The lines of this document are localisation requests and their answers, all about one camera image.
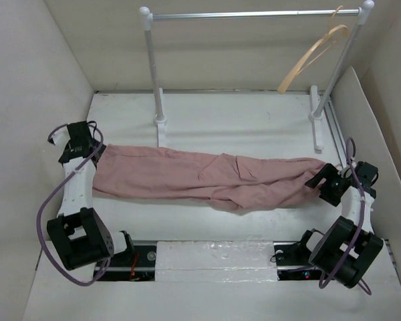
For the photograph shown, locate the white clothes rack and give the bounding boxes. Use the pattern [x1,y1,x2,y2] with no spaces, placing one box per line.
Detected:
[136,1,376,153]

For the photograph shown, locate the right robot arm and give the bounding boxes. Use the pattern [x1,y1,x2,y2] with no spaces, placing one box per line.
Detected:
[295,162,384,288]

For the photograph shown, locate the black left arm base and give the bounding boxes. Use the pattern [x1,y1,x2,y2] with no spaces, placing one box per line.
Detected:
[98,243,157,282]

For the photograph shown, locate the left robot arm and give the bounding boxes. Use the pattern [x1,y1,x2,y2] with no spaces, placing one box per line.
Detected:
[46,121,136,270]

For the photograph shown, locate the beige wooden hanger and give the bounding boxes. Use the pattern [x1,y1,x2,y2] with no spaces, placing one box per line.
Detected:
[277,5,350,94]

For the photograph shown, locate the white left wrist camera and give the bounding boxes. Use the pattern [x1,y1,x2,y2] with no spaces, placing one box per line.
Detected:
[47,124,70,146]

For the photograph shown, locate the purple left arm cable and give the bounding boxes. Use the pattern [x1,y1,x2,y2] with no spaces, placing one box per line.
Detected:
[35,120,111,287]

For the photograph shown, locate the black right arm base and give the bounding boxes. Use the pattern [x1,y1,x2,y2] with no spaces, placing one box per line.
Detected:
[270,242,321,282]

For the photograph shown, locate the pink trousers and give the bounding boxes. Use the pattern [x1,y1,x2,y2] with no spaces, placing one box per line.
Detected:
[93,144,325,211]

